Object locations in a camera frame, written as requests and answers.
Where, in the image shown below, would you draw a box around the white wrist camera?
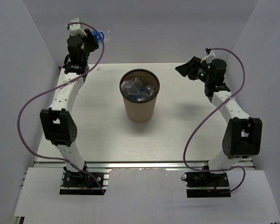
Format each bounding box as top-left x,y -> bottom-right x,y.
201,48 -> 216,64
67,18 -> 86,37

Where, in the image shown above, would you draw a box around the brown cylindrical bin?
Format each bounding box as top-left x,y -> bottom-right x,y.
119,69 -> 160,123

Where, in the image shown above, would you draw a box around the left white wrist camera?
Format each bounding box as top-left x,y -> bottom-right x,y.
67,18 -> 86,37

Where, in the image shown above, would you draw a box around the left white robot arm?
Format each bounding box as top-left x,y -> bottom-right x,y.
40,29 -> 98,186

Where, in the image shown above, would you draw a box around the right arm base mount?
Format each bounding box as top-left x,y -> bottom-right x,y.
181,172 -> 231,198

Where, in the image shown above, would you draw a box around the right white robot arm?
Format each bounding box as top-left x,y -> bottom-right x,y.
176,56 -> 262,186

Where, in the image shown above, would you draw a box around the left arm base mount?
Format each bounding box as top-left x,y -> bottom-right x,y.
59,167 -> 106,196

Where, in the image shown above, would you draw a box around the bottles inside bin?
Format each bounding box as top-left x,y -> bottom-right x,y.
120,77 -> 157,102

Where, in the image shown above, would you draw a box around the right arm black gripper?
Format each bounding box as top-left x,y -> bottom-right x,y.
175,56 -> 211,84

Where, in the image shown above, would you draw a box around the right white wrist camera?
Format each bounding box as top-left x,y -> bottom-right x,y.
201,48 -> 216,64

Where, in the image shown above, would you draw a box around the bottle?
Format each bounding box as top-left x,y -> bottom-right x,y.
91,30 -> 111,44

